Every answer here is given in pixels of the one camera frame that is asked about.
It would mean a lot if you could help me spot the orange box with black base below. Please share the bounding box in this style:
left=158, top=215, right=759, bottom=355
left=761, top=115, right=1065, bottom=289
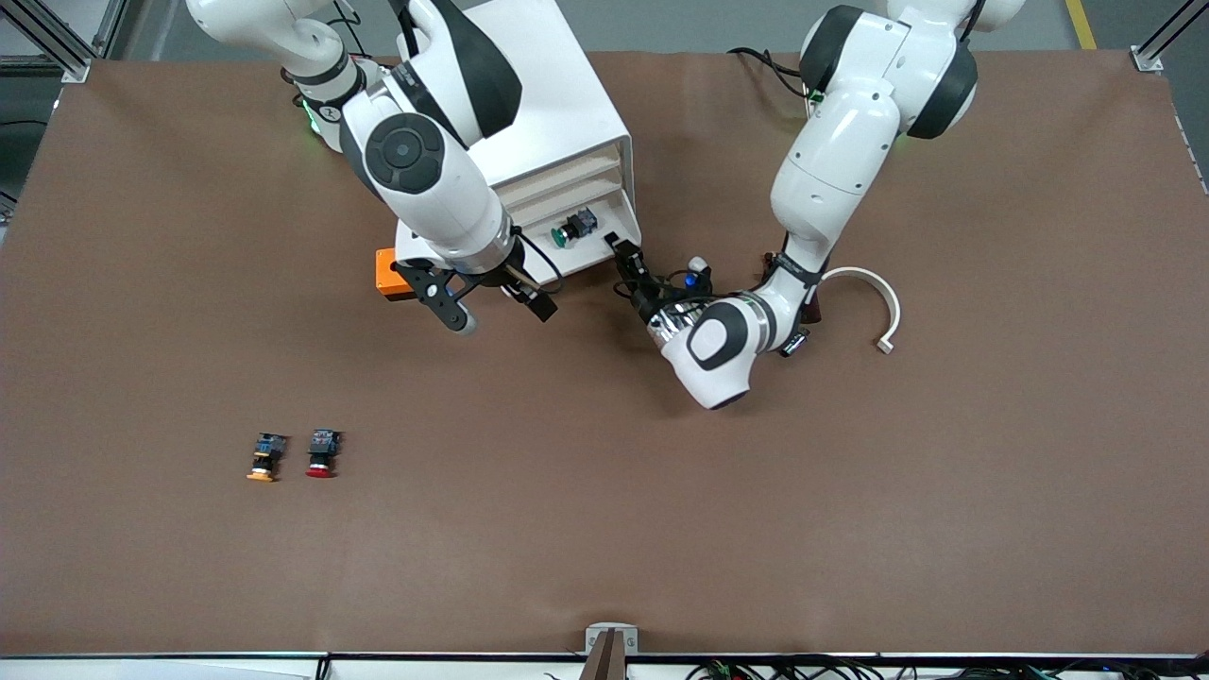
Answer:
left=375, top=247, right=422, bottom=301

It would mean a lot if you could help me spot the red push button switch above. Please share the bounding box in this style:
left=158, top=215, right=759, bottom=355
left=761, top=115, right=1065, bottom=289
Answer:
left=305, top=429, right=344, bottom=480

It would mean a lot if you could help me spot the white curved plastic bracket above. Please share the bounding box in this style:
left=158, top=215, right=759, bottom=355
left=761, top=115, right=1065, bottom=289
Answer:
left=818, top=266, right=902, bottom=356

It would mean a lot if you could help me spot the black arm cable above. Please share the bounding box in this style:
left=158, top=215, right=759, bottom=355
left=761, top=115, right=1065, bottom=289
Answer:
left=664, top=271, right=716, bottom=306
left=515, top=227, right=565, bottom=289

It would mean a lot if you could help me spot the black base cable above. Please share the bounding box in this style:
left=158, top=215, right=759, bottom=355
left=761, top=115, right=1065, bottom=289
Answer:
left=727, top=45, right=809, bottom=98

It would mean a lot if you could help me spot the yellow push button switch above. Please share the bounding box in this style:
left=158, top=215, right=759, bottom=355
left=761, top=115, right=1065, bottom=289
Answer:
left=247, top=433, right=288, bottom=484

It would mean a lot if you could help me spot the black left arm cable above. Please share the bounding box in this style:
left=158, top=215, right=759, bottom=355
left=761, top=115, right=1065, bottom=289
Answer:
left=664, top=271, right=716, bottom=306

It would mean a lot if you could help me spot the aluminium frame profile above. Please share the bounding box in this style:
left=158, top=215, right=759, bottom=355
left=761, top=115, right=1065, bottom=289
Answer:
left=1129, top=0, right=1209, bottom=75
left=19, top=0, right=95, bottom=86

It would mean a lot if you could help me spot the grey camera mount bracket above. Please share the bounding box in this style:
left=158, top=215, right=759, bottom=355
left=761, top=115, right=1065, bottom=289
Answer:
left=585, top=622, right=639, bottom=680

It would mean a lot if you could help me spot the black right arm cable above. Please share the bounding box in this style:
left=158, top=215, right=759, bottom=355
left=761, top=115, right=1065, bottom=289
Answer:
left=515, top=227, right=565, bottom=289

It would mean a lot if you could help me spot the white drawer cabinet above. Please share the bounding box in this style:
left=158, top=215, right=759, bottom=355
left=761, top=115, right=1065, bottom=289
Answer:
left=416, top=0, right=634, bottom=228

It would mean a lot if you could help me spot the green push button switch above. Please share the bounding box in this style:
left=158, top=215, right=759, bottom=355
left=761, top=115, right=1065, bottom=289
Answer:
left=552, top=207, right=599, bottom=249

